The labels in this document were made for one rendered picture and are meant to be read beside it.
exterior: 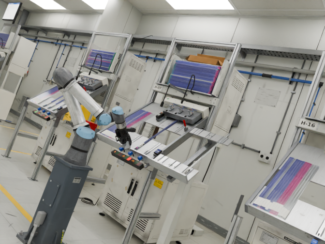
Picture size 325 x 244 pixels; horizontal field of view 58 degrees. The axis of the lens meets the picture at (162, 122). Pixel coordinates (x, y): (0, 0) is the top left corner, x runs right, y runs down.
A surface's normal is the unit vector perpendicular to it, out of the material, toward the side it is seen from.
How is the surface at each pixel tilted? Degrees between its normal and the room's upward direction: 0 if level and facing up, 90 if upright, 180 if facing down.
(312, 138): 90
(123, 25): 90
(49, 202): 90
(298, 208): 44
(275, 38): 90
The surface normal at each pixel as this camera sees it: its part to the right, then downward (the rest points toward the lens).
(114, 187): -0.59, -0.26
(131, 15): 0.72, 0.25
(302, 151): -0.16, -0.85
